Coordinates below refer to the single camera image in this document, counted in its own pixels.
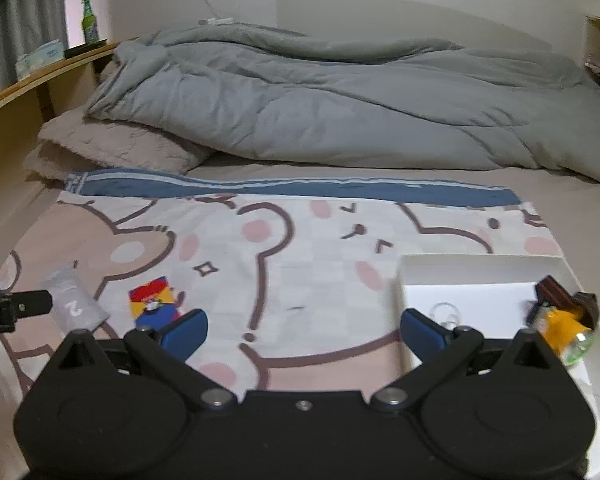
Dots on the pale blue tissue pack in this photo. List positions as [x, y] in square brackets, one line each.
[40, 57]

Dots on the wooden bedside shelf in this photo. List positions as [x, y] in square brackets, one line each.
[25, 110]

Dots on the small colourful card box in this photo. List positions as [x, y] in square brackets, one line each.
[152, 300]

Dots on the green glass bottle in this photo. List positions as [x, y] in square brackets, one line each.
[90, 22]

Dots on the grey-green duvet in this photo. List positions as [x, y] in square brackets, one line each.
[355, 100]

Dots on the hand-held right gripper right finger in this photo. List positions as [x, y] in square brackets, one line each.
[422, 332]

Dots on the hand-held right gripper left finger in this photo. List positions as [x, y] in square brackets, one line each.
[185, 332]

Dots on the flat black item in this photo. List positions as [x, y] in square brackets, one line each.
[85, 50]

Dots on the cartoon printed blanket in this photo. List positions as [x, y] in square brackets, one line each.
[305, 270]

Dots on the grey soft tube packet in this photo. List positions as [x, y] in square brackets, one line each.
[75, 300]

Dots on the grey curtain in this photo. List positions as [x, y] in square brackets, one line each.
[20, 35]

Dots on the white shallow tray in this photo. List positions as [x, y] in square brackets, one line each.
[480, 300]

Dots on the beige fleece pillow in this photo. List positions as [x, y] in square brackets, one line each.
[115, 147]

